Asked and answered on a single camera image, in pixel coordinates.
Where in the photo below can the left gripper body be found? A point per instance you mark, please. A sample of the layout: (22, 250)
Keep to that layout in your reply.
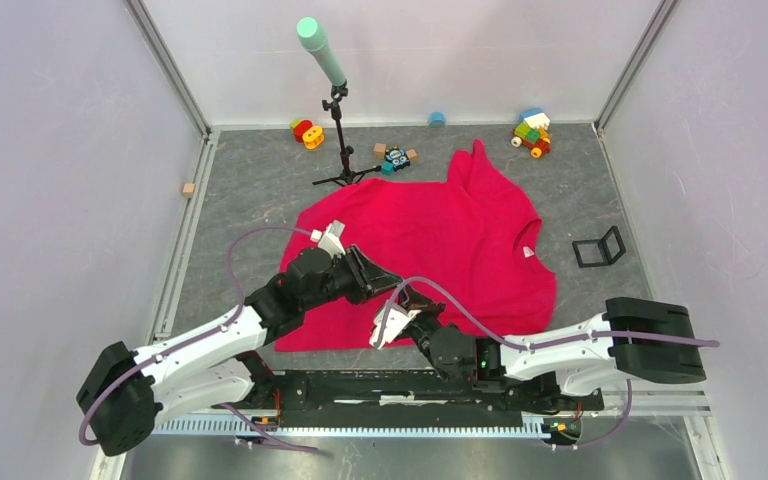
(345, 280)

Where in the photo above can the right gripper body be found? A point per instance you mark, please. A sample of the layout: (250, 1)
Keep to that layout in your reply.
(427, 319)

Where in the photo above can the red t-shirt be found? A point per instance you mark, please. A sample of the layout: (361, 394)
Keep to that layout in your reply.
(475, 234)

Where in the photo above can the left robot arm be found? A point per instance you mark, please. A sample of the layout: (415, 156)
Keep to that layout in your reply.
(129, 391)

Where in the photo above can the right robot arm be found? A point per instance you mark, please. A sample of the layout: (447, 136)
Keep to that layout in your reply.
(632, 339)

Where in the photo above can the black brooch stand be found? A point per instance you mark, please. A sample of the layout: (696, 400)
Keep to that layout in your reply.
(604, 251)

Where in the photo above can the blue robot toy blocks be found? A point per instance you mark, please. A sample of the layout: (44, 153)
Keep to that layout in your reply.
(393, 158)

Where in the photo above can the red yellow toy wheels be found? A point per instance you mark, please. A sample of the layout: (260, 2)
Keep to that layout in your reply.
(308, 134)

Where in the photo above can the blue dome block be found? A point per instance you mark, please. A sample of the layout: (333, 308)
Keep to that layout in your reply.
(436, 119)

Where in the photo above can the colourful toy block car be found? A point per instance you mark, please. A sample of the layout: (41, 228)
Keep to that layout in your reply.
(531, 133)

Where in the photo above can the green microphone on tripod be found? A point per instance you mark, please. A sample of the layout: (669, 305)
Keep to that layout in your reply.
(314, 40)

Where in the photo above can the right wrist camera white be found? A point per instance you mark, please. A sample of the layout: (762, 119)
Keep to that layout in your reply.
(389, 323)

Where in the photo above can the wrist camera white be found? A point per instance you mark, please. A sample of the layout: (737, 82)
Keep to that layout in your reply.
(389, 323)
(329, 238)

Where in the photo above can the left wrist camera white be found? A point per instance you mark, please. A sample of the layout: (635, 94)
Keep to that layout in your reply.
(329, 238)

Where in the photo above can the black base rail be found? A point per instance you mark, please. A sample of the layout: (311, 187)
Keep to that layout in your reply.
(407, 399)

